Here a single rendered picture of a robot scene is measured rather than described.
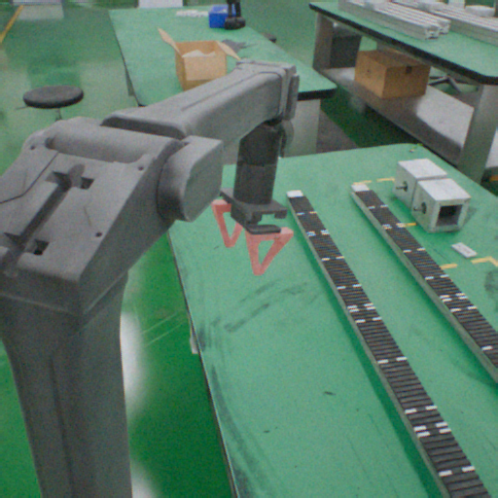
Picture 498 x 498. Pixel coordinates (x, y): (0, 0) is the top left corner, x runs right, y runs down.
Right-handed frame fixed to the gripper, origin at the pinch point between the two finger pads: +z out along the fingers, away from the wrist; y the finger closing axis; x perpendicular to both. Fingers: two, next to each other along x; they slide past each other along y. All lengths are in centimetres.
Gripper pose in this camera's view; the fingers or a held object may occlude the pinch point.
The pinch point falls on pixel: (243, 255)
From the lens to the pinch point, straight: 72.6
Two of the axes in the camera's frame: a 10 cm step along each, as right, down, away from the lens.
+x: -8.8, 0.8, -4.7
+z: -1.4, 9.1, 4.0
